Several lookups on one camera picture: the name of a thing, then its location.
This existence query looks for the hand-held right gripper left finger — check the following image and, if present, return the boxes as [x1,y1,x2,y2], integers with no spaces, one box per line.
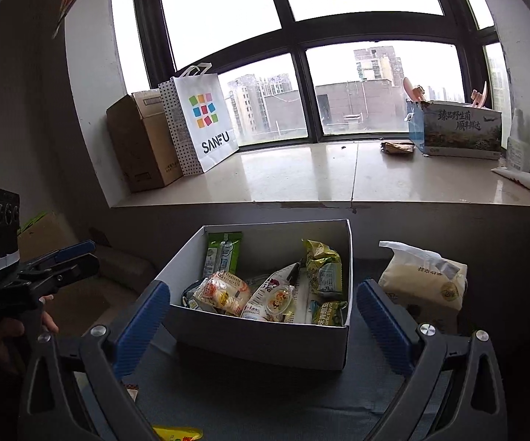
[17,280,170,441]

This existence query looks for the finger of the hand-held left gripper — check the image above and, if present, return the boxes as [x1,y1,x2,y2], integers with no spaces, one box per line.
[21,240,97,271]
[31,257,101,294]

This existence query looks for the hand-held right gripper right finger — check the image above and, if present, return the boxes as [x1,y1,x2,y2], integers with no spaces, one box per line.
[357,279,508,441]

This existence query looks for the white pink snack bag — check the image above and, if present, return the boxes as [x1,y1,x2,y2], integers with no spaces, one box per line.
[192,271,251,316]

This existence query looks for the yellow green snack packet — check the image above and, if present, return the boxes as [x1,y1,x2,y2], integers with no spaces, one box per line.
[302,239,343,298]

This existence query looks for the small jelly cup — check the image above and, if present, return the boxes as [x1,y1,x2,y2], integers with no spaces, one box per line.
[266,286,294,314]

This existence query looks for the green silver snack packet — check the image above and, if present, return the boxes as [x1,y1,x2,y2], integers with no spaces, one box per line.
[205,232,244,277]

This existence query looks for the white cardboard box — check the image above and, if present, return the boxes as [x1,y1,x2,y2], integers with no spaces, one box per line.
[154,219,353,371]

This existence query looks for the long white snack bag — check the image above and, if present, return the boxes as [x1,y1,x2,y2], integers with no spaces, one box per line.
[241,262,303,321]

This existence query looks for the person's left hand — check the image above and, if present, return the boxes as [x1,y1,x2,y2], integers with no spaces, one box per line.
[0,294,60,354]

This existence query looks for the brown floor carton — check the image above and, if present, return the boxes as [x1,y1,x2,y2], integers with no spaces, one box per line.
[17,211,78,263]

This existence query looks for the soft tissue pack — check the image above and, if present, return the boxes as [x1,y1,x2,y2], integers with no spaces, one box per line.
[378,240,469,332]

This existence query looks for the brown cardboard box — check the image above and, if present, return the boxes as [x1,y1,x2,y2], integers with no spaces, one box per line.
[105,91,184,194]

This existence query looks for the flat brown packet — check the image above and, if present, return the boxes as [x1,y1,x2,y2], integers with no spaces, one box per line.
[381,141,416,156]

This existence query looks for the white paper shopping bag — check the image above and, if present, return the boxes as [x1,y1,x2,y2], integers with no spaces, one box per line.
[158,64,240,176]

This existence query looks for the white tube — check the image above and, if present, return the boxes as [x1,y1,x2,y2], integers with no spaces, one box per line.
[491,165,530,196]

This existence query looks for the printed landscape carton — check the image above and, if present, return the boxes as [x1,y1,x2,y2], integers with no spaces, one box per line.
[405,100,504,161]

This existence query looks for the white plastic bottle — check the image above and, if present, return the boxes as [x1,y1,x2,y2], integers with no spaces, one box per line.
[506,109,530,172]

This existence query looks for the black window frame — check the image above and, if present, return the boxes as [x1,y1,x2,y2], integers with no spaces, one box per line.
[129,0,511,148]

